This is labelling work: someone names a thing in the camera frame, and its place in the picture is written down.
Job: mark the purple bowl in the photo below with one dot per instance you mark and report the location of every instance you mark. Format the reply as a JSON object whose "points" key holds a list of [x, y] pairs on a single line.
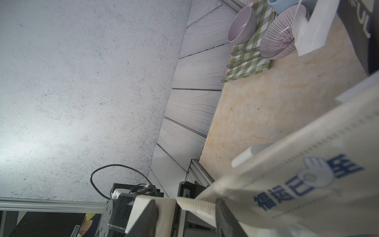
{"points": [[243, 26]]}

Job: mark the pink patterned bowl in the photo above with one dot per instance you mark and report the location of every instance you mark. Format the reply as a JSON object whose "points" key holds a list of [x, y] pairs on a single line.
{"points": [[278, 41]]}

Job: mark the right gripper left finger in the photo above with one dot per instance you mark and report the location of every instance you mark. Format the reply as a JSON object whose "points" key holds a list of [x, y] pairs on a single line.
{"points": [[143, 218]]}

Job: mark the left aluminium frame post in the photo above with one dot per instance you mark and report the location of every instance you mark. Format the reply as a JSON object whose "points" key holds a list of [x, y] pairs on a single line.
{"points": [[40, 205]]}

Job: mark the blue mug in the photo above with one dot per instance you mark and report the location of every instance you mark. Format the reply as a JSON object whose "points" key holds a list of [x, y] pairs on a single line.
{"points": [[280, 5]]}

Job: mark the blue bag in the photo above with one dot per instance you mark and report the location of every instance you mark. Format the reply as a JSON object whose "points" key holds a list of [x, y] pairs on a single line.
{"points": [[320, 181]]}

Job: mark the navy beige bag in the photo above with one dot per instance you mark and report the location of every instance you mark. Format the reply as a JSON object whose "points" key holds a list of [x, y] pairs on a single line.
{"points": [[360, 19]]}

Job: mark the green checkered cloth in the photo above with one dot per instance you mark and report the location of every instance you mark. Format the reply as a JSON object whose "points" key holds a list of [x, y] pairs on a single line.
{"points": [[253, 63]]}

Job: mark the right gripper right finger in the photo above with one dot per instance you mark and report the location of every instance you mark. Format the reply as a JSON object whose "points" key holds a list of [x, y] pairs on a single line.
{"points": [[226, 223]]}

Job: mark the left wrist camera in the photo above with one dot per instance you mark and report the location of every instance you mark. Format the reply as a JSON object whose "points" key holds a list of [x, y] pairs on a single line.
{"points": [[173, 221]]}

